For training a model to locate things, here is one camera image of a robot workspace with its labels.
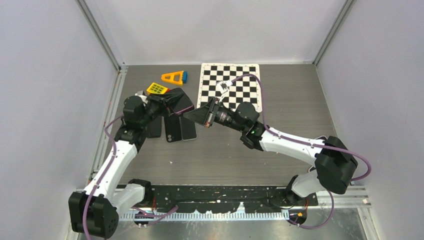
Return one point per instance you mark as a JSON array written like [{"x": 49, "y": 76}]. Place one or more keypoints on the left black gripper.
[{"x": 171, "y": 100}]

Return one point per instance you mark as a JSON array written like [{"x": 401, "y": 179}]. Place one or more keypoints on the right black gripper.
[{"x": 204, "y": 115}]

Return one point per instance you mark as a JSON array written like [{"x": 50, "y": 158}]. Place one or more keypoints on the white edged bare phone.
[{"x": 188, "y": 129}]

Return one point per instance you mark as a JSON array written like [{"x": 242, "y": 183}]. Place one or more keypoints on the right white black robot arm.
[{"x": 333, "y": 165}]

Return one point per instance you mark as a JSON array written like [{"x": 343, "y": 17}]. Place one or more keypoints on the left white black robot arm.
[{"x": 95, "y": 211}]

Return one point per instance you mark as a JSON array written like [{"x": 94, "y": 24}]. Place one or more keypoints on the black phone on table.
[{"x": 154, "y": 129}]

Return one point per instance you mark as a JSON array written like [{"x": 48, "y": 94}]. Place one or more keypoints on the phone with pink edge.
[{"x": 312, "y": 168}]

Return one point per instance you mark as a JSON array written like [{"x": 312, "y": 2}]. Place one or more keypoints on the yellow red blue toy block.
[{"x": 156, "y": 88}]

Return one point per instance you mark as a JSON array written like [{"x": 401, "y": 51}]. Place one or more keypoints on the orange triangle toy block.
[{"x": 178, "y": 78}]

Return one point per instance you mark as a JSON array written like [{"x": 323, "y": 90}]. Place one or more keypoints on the black white checkerboard mat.
[{"x": 246, "y": 89}]

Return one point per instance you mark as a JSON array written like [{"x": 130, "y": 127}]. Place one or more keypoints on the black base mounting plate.
[{"x": 220, "y": 199}]

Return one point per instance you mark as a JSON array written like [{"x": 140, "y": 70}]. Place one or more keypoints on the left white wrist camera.
[{"x": 142, "y": 95}]

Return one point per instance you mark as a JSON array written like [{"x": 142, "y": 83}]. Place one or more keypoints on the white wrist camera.
[
  {"x": 222, "y": 89},
  {"x": 142, "y": 95}
]

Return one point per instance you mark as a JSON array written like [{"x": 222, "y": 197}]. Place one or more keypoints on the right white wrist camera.
[{"x": 222, "y": 89}]

